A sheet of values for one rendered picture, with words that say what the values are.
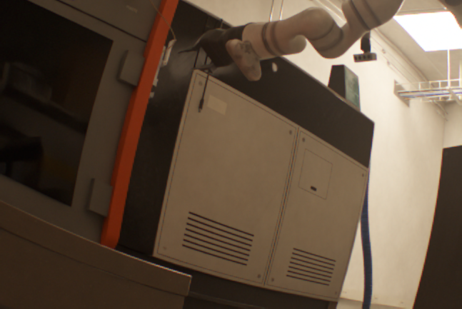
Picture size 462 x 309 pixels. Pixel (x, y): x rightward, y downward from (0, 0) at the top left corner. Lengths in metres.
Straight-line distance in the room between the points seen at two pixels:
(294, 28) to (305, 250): 0.97
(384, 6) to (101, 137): 0.58
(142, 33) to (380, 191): 3.68
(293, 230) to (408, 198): 2.93
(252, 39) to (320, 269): 1.00
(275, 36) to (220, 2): 2.25
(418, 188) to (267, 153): 3.20
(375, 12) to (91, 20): 0.54
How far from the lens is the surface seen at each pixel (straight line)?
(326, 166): 2.16
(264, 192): 1.95
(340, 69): 2.42
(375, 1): 1.23
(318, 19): 1.24
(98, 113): 0.89
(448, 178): 1.43
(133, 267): 0.81
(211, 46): 1.43
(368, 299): 2.24
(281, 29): 1.30
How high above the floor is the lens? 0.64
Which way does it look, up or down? 16 degrees up
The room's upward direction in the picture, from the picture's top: 12 degrees clockwise
